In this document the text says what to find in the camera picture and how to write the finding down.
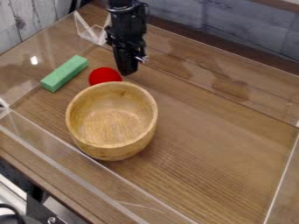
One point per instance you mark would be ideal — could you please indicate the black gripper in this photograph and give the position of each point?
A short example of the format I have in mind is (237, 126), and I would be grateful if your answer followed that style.
(126, 34)

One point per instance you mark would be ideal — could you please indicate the red plush strawberry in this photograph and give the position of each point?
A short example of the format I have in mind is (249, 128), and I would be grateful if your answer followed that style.
(102, 75)

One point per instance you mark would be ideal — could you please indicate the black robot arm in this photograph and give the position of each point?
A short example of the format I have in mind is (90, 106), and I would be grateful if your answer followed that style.
(126, 33)

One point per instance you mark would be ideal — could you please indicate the green rectangular block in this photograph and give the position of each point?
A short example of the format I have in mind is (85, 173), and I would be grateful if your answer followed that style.
(65, 73)

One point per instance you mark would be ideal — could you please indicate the wooden bowl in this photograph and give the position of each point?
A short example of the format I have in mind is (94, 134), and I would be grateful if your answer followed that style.
(111, 119)

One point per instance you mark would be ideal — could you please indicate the clear acrylic enclosure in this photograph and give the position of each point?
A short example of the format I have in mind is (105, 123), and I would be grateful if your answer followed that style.
(222, 162)

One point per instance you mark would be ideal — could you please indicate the black metal table bracket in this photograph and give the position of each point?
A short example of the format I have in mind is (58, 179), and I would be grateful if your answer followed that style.
(38, 214)

